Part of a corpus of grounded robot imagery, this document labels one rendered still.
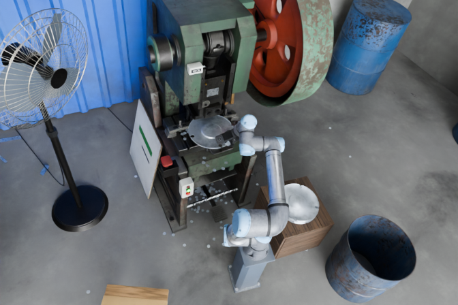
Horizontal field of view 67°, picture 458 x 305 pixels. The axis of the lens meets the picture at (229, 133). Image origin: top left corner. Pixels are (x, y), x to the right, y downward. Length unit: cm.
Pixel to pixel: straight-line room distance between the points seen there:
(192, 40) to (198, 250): 150
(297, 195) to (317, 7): 128
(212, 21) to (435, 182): 262
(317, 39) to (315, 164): 168
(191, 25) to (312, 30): 56
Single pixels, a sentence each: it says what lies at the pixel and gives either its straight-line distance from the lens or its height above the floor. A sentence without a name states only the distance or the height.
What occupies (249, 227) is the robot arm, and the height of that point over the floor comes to 106.
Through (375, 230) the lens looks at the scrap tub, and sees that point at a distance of 262.
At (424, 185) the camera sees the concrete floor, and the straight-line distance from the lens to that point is 357.
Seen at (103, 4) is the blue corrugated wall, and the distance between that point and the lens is 289.
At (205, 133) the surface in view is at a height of 79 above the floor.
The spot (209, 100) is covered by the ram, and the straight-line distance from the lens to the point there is 202.
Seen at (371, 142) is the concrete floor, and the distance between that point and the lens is 364.
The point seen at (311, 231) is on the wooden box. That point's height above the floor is 33.
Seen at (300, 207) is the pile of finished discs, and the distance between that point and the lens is 242.
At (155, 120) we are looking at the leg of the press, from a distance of 240.
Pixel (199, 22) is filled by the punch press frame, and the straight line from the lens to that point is 172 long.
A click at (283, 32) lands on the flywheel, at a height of 141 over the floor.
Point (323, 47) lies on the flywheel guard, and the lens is 176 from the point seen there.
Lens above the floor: 236
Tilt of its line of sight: 47 degrees down
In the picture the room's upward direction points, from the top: 10 degrees clockwise
